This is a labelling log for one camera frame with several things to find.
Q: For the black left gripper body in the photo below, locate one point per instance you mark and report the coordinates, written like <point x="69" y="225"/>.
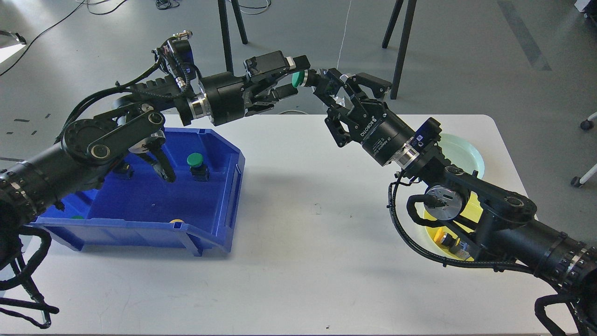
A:
<point x="223" y="96"/>

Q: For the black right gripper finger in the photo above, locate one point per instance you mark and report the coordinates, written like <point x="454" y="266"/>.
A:
<point x="327" y="85"/>
<point x="353" y="83"/>

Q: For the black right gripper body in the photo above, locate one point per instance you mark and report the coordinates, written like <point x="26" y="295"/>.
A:
<point x="379" y="131"/>

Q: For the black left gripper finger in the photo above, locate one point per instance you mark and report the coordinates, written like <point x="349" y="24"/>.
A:
<point x="274" y="63"/>
<point x="259" y="102"/>

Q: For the green push button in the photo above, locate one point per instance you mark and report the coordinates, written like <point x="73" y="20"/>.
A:
<point x="306" y="78"/>
<point x="197" y="167"/>

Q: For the yellow push button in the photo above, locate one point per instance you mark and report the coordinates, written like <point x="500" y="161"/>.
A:
<point x="456" y="246"/>
<point x="123" y="171"/>

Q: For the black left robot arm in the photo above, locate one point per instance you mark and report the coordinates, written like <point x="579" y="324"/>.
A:
<point x="108" y="125"/>

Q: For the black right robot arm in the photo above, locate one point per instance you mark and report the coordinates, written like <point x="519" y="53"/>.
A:
<point x="498" y="226"/>

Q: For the pale green plate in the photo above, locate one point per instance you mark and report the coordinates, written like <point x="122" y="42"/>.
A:
<point x="462" y="154"/>

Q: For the yellow plate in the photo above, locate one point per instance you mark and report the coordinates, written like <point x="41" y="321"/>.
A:
<point x="472" y="212"/>

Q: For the white power adapter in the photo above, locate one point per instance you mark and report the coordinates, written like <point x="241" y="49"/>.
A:
<point x="344" y="102"/>

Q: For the black stand legs right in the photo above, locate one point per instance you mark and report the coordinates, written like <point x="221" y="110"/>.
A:
<point x="404" y="41"/>

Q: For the blue plastic bin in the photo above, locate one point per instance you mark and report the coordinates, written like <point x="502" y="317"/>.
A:
<point x="137" y="212"/>

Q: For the chair caster wheel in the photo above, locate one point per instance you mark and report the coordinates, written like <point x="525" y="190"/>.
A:
<point x="589" y="122"/>

